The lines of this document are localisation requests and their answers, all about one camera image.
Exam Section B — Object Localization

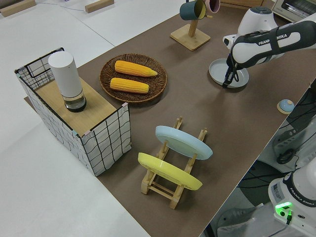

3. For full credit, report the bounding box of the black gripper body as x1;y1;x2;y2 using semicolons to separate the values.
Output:
227;52;238;72

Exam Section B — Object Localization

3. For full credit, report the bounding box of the gray plate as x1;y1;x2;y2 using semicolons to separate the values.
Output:
208;58;250;92

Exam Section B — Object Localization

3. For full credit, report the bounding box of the light blue plate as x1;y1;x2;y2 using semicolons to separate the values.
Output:
155;125;214;161

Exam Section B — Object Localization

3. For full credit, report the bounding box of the yellow plate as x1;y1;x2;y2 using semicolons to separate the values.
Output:
137;152;204;192

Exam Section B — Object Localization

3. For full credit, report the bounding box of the wooden plate rack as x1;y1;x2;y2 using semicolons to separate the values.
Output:
140;116;209;211

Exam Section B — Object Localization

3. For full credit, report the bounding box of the brown table mat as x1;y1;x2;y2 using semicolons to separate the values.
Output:
23;0;316;237

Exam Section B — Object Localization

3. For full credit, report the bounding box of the wooden mug stand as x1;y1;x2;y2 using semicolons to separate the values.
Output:
170;13;213;52

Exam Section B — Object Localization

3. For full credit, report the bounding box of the blue service bell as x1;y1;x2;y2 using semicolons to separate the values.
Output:
276;98;295;115

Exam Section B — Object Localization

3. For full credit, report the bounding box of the pink mug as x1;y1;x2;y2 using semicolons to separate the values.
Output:
205;0;221;14

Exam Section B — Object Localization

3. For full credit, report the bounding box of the teal mug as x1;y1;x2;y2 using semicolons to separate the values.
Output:
179;0;201;21

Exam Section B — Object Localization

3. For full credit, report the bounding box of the white toaster oven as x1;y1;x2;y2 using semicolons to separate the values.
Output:
271;0;316;19

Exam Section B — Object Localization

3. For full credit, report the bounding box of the yellow corn cob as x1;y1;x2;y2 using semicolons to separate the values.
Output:
115;60;159;78
110;77;150;95

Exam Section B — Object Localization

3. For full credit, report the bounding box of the brown wicker tray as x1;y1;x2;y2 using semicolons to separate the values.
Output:
99;53;169;104

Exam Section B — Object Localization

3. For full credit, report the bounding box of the wooden board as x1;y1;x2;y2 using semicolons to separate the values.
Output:
35;78;117;132

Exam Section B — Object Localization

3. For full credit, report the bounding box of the wooden block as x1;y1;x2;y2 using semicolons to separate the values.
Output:
0;0;37;18
84;0;116;13

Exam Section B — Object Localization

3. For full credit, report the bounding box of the white cylinder with glass base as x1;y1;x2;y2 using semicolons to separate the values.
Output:
47;51;88;113

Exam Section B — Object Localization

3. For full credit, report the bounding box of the black cable connector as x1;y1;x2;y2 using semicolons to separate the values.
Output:
276;148;296;166

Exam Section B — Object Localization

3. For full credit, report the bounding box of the wire basket with grid liner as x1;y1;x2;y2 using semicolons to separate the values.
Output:
14;46;132;178

